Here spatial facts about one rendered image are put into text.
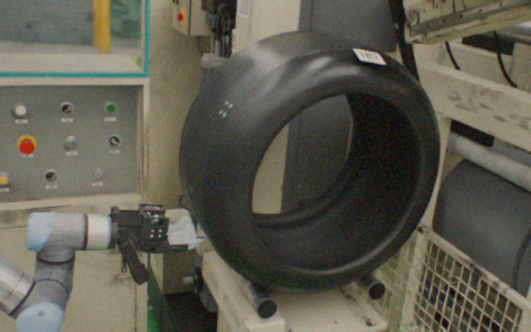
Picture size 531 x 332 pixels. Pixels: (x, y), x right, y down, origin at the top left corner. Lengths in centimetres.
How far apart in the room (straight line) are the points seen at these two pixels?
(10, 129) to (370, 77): 101
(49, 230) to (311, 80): 57
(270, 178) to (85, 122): 56
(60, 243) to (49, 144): 61
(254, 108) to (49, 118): 78
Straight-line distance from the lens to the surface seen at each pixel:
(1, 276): 109
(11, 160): 175
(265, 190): 157
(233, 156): 109
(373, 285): 139
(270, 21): 145
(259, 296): 128
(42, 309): 109
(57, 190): 179
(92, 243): 118
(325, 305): 149
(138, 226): 120
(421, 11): 150
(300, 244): 152
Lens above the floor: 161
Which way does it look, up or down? 19 degrees down
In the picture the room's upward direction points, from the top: 5 degrees clockwise
